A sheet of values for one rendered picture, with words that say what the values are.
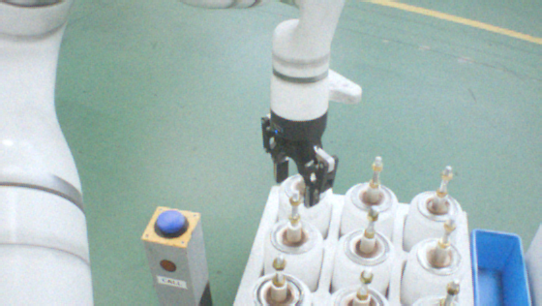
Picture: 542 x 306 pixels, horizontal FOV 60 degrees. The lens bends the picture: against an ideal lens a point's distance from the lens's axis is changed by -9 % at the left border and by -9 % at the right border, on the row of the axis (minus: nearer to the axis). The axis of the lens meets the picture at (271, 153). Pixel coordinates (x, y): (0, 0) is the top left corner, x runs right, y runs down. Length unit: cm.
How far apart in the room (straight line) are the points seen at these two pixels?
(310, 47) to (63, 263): 41
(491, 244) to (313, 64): 66
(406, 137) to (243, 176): 50
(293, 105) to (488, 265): 69
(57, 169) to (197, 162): 111
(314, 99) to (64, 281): 44
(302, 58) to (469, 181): 89
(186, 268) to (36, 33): 48
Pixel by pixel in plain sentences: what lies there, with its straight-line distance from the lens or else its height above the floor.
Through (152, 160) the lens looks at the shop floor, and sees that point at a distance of 140.
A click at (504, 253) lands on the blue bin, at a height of 7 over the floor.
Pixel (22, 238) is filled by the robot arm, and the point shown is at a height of 70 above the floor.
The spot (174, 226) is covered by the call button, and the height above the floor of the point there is 33.
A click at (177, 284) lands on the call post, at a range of 81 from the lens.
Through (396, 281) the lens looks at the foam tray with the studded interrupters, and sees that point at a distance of 88.
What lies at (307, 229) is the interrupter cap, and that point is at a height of 25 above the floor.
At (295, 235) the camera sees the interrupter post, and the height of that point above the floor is 27.
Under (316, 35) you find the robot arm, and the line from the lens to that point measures 57.
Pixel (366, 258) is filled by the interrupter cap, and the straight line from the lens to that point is 80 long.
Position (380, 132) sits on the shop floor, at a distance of 150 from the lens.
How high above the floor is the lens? 86
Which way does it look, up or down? 38 degrees down
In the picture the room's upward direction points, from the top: straight up
